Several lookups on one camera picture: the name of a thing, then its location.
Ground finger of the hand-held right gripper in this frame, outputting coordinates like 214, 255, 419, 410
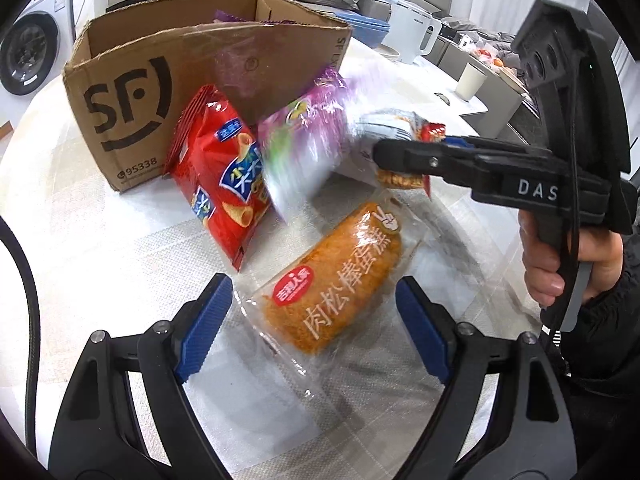
442, 135, 548, 155
372, 138, 482, 183

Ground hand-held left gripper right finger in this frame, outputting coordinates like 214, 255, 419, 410
394, 276, 586, 480

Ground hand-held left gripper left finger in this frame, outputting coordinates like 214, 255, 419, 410
50, 274, 236, 480

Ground white red crispy sticks packet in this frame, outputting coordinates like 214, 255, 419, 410
350, 109, 447, 202

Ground clear-wrapped orange floss cake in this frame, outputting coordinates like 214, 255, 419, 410
235, 195, 431, 376

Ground purple grey snack bag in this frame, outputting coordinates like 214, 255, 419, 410
257, 66, 353, 223

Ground red chips bag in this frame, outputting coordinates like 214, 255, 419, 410
162, 85, 273, 272

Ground brown cardboard box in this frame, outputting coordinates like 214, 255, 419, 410
62, 0, 353, 193

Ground person's right forearm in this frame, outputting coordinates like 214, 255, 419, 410
547, 240, 640, 480

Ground person's right hand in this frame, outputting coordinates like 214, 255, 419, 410
517, 205, 624, 309

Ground white low table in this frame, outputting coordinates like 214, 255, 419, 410
425, 35, 543, 137

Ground white cup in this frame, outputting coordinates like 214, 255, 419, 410
455, 62, 489, 104

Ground orange fruits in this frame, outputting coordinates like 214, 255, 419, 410
477, 47, 507, 69

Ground grey blanket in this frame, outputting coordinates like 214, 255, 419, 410
440, 16, 518, 52

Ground white electric kettle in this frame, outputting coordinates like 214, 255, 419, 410
387, 0, 444, 64

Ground blue bowl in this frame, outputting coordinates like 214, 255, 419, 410
350, 27, 390, 50
335, 10, 392, 36

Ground white washing machine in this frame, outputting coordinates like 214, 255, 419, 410
0, 0, 77, 97

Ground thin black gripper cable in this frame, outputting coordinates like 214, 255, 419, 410
547, 55, 587, 361

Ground thick black cable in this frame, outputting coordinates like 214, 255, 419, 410
0, 219, 42, 461

